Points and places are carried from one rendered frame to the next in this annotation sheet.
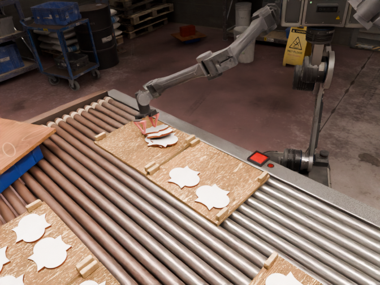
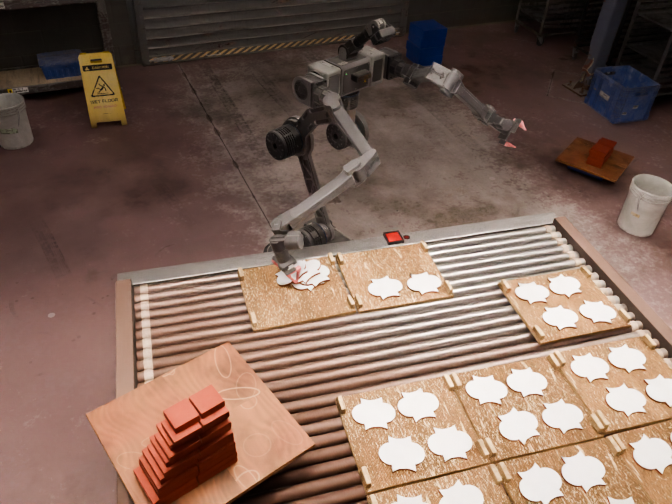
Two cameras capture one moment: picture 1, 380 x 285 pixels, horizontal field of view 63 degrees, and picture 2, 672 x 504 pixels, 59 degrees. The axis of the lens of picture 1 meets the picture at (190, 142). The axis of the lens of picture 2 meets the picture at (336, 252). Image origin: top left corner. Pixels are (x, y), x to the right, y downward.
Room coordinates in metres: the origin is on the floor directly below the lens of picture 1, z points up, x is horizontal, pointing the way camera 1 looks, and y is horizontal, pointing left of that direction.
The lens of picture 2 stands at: (0.42, 1.75, 2.62)
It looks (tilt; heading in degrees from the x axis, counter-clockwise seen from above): 40 degrees down; 296
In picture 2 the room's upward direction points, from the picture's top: 4 degrees clockwise
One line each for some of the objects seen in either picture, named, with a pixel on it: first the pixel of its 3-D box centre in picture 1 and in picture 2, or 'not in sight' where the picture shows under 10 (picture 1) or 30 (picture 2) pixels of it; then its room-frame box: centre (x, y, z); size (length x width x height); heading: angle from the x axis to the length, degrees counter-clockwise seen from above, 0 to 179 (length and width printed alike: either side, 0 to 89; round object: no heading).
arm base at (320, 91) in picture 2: (270, 13); (323, 96); (1.58, -0.44, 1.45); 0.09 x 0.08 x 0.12; 72
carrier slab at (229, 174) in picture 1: (206, 176); (392, 276); (1.02, -0.06, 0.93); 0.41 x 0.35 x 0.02; 44
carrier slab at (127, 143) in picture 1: (145, 141); (294, 291); (1.33, 0.23, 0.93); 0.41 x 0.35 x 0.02; 45
